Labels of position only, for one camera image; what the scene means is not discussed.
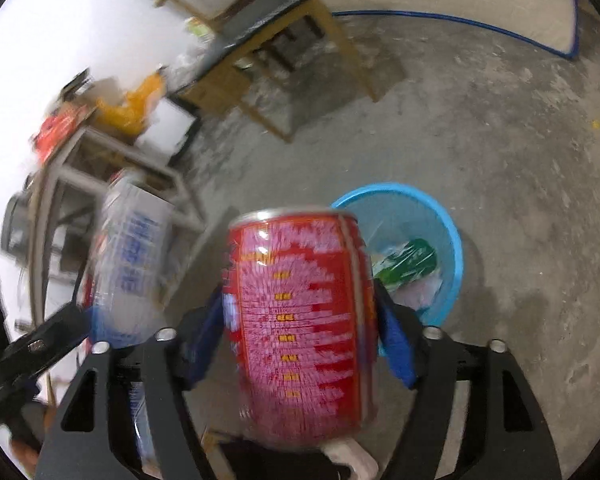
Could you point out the clear plastic bag pile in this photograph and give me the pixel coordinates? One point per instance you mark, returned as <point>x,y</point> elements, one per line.
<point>195,60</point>

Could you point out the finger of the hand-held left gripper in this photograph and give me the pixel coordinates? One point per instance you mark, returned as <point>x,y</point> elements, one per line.
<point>50,337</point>

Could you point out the blue mesh waste basket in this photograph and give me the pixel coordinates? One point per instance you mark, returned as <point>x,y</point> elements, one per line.
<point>450,260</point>

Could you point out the blue carton box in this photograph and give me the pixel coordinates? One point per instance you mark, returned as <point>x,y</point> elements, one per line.
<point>130,250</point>

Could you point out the green plastic bottle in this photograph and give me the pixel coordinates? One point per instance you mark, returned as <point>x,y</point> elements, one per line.
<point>410,260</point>

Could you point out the yellow plastic bag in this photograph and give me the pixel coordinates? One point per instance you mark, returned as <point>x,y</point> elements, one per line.
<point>130,105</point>

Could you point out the white crumpled wrapper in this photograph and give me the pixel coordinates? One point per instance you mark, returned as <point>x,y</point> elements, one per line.
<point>420,292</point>

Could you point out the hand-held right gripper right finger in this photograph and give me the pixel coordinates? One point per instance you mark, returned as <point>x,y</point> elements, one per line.
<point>395,345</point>

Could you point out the white frame side table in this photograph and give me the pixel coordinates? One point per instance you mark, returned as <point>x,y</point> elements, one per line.
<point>130,157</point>

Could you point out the orange plastic bag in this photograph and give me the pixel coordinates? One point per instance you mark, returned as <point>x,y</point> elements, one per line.
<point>55,132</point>

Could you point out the red drink can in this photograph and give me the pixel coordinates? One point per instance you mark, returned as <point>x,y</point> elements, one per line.
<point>295,320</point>

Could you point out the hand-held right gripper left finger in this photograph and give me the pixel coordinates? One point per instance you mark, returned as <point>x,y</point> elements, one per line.
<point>207,340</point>

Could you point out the white box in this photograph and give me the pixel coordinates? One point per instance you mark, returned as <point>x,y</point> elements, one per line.
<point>165,125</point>

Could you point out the wooden chair black seat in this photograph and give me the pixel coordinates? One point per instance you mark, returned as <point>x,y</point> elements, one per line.
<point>280,5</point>

